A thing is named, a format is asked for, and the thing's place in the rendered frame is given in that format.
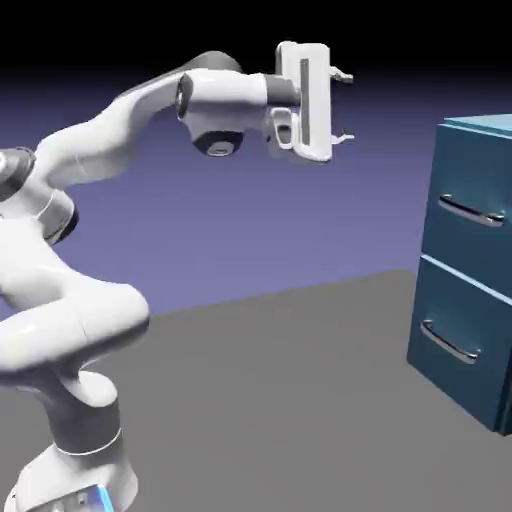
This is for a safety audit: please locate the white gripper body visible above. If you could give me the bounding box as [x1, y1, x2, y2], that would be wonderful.
[274, 40, 334, 163]

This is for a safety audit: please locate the blue drawer front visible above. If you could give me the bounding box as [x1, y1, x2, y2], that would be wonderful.
[406, 258, 512, 433]
[422, 124, 512, 292]

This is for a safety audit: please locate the blue painted cabinet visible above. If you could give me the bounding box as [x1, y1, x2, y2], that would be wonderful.
[406, 114, 512, 434]

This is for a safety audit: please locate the curved silver drawer handle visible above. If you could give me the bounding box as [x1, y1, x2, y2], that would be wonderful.
[420, 319, 481, 365]
[437, 194, 506, 228]

